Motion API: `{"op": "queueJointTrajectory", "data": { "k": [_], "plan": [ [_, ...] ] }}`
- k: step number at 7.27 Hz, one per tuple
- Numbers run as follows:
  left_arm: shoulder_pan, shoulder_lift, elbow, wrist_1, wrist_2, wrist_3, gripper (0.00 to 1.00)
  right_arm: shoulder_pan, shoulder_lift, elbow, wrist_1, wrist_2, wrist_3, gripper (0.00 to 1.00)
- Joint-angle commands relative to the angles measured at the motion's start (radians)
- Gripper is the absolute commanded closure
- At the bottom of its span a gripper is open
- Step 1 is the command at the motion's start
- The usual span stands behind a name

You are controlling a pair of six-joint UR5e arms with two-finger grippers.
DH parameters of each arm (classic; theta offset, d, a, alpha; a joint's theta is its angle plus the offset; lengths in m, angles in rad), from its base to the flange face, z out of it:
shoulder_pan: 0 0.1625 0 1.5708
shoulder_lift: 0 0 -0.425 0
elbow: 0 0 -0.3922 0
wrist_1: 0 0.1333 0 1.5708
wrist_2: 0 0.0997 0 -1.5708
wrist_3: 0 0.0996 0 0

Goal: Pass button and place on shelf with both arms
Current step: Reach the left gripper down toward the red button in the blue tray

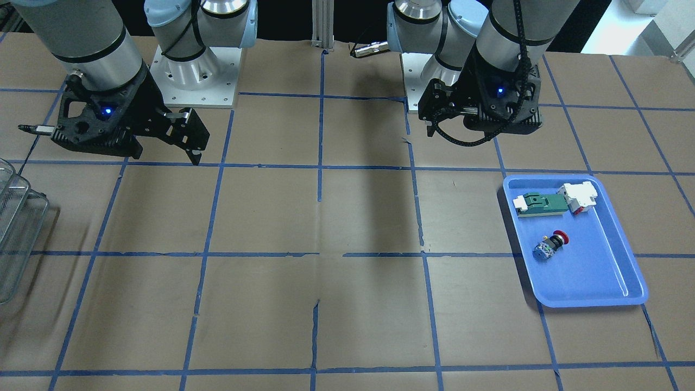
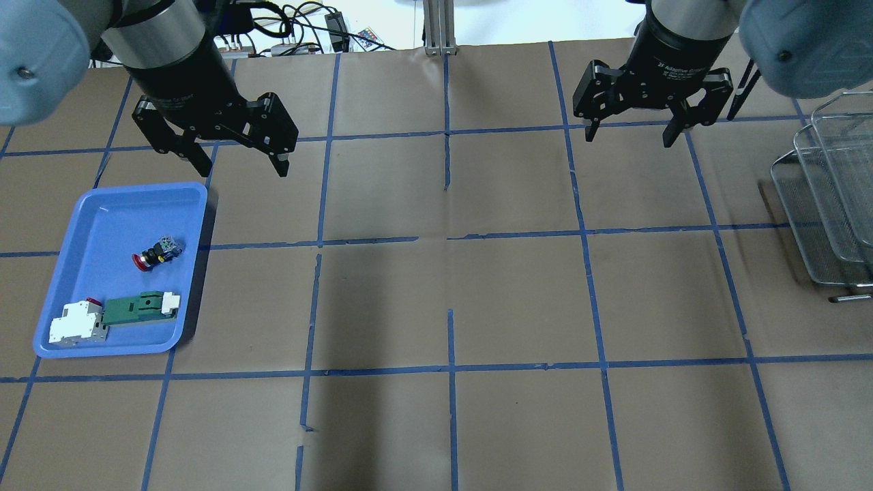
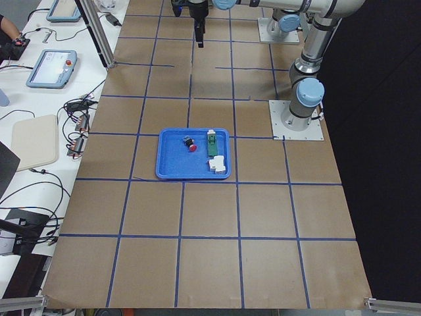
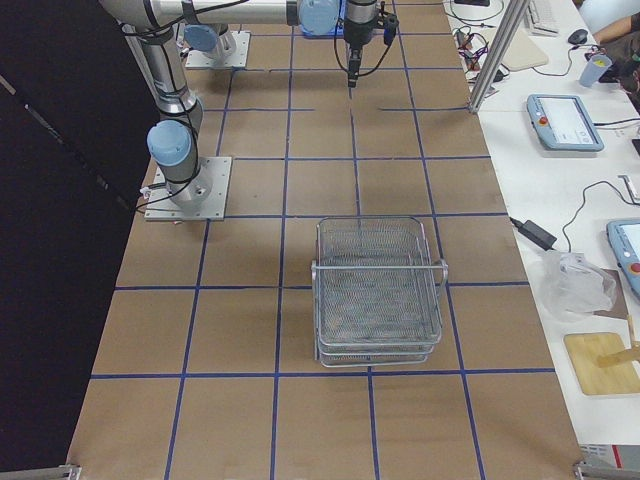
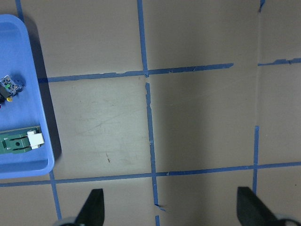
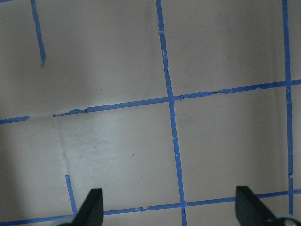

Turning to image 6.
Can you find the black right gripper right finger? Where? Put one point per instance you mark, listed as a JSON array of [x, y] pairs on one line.
[[250, 210]]

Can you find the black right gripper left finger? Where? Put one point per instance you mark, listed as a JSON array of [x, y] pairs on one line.
[[91, 212]]

